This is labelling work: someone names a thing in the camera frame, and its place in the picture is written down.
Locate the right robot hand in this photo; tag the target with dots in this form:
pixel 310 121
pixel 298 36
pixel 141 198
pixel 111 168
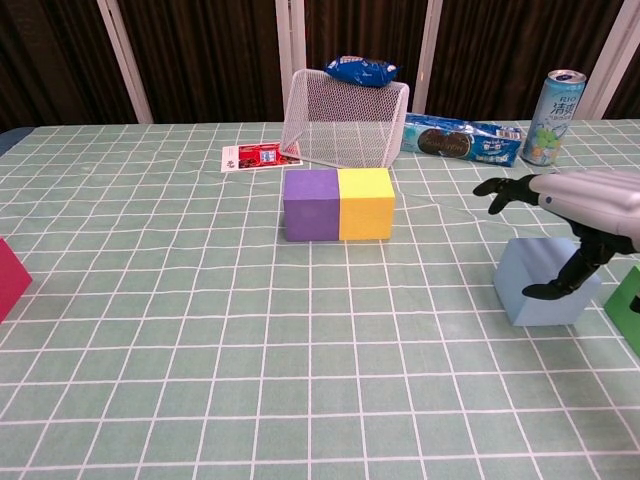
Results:
pixel 595 205

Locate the light blue foam cube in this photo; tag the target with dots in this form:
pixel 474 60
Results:
pixel 520 270

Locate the green foam cube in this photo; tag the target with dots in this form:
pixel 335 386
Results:
pixel 622 320

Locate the purple foam cube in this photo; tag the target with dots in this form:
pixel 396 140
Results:
pixel 311 210

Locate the crimson foam cube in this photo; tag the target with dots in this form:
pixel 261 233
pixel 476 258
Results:
pixel 10 280

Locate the light blue drink can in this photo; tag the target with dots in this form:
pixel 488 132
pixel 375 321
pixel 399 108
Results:
pixel 550 125

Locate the long blue cookie package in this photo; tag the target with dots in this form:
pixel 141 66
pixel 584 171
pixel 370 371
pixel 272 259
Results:
pixel 450 142

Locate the yellow foam cube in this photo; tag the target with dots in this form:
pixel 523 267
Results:
pixel 367 210

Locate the small blue cookie pack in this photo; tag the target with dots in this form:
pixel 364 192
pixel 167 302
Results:
pixel 360 71

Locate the green checked tablecloth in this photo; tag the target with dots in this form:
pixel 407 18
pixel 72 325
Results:
pixel 300 375

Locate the red and white card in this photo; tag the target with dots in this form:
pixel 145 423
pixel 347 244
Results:
pixel 250 157

